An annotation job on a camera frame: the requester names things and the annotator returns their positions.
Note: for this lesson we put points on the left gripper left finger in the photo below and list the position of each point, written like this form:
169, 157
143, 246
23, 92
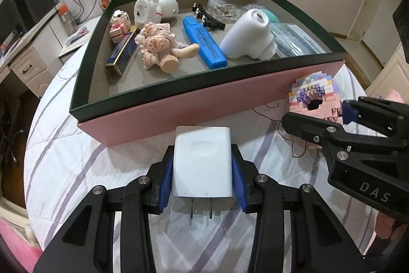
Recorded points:
161, 179

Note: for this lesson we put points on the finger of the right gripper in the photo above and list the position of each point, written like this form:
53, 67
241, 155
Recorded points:
386, 117
308, 128

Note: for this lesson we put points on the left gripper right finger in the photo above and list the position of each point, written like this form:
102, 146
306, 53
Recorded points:
243, 175

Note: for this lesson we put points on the pink pastel brick donut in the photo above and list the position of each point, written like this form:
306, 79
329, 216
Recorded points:
316, 95

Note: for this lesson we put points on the white power adapter plug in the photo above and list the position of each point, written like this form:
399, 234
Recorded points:
202, 164

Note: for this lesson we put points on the clear dental flosser box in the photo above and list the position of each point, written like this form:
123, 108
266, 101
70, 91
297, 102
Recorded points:
292, 41

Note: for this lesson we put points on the white fan-shaped plastic device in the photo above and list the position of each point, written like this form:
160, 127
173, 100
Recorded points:
250, 36

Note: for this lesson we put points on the teal round ball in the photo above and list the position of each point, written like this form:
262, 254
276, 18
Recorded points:
273, 18

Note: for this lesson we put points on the cat-ear girl doll figurine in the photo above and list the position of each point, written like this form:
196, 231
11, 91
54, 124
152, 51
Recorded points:
159, 47

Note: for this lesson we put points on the blue highlighter marker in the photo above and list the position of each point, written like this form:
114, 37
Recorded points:
209, 51

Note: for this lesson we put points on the blue gold rectangular box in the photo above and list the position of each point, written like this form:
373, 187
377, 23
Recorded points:
121, 55

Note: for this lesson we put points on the clear plastic bag with metal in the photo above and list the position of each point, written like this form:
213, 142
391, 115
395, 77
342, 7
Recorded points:
222, 10

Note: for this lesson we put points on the black hair clip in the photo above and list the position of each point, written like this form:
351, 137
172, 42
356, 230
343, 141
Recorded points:
207, 20

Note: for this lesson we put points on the white dog figurine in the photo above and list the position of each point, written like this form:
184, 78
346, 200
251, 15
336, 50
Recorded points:
146, 11

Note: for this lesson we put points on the small pink brick figure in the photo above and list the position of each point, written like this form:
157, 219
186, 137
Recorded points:
119, 25

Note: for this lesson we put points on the pink box with black rim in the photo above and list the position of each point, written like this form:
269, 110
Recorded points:
154, 105

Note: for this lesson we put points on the round table striped cloth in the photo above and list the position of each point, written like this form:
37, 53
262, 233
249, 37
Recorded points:
62, 164

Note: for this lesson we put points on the pink bed cushion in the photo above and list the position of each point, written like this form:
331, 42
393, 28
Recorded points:
26, 254

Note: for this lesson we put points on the white side cabinet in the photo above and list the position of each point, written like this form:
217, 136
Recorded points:
80, 38

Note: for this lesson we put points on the white desk with drawers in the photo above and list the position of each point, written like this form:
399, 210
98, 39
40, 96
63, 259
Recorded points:
34, 61

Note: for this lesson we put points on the orange lid water bottle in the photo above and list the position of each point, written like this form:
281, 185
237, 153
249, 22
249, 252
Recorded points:
67, 18

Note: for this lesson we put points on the black computer monitor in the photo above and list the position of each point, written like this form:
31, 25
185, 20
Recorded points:
13, 15

